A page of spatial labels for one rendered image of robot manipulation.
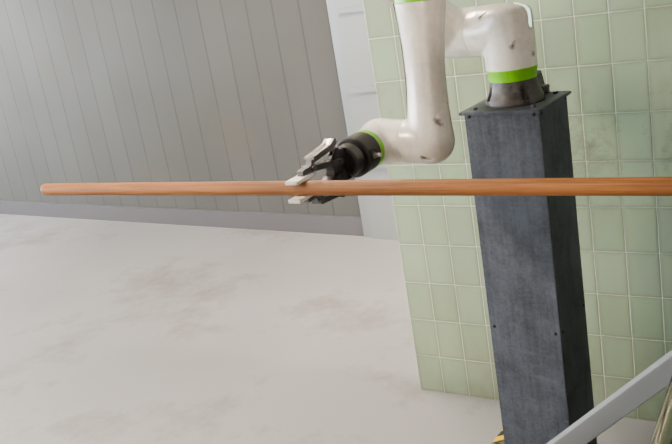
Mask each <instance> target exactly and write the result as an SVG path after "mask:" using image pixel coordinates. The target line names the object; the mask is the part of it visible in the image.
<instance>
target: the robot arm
mask: <svg viewBox="0 0 672 444"><path fill-rule="evenodd" d="M380 1H382V2H383V3H385V4H386V5H387V6H389V7H390V8H392V9H393V10H394V12H395V16H396V21H397V26H398V32H399V37H400V43H401V50H402V57H403V65H404V74H405V85H406V103H407V119H387V118H376V119H372V120H370V121H368V122H367V123H365V124H364V125H363V126H362V128H361V129H360V130H359V131H357V132H356V133H354V134H352V135H350V136H348V137H346V138H344V139H343V140H341V141H340V142H339V143H338V144H337V146H335V144H336V139H335V138H330V139H324V141H323V142H322V144H321V145H320V146H319V147H317V148H316V149H314V150H313V151H312V152H310V153H309V154H307V155H306V156H305V157H304V162H306V165H305V166H301V168H300V170H298V171H297V176H295V177H293V178H291V179H289V180H288V181H286V182H285V185H299V184H301V183H303V182H304V181H306V180H308V179H310V178H311V177H313V176H315V175H316V173H315V172H313V171H318V170H322V169H326V175H324V176H323V177H322V178H323V179H322V180H349V179H351V178H358V177H361V176H363V175H365V174H366V173H368V172H370V171H371V170H373V169H374V168H376V167H377V166H379V165H385V164H395V163H419V164H429V165H433V164H438V163H441V162H443V161H444V160H446V159H447V158H448V157H449V156H450V155H451V153H452V151H453V149H454V146H455V135H454V130H453V125H452V120H451V114H450V108H449V99H448V90H447V79H446V65H445V57H446V58H470V57H484V59H485V66H486V73H487V75H488V78H489V92H488V96H487V98H486V106H488V107H491V108H510V107H519V106H525V105H530V104H534V103H538V102H540V101H542V100H544V99H545V93H548V92H550V85H549V84H545V83H544V79H543V75H542V72H541V71H540V70H537V68H538V58H537V47H536V37H535V26H534V18H533V10H532V8H531V7H530V6H529V5H528V4H526V3H520V2H507V3H498V4H489V5H480V6H471V7H462V8H460V7H457V6H456V5H454V4H452V3H451V2H449V1H448V0H380ZM328 152H329V153H328ZM327 153H328V156H327V158H326V159H325V160H322V161H320V162H317V163H315V162H316V161H317V160H319V159H320V158H321V157H323V156H324V155H325V154H327ZM337 197H345V196H294V197H293V198H291V199H289V200H288V202H289V204H301V203H303V202H311V203H312V204H324V203H326V202H328V201H331V200H333V199H335V198H337Z"/></svg>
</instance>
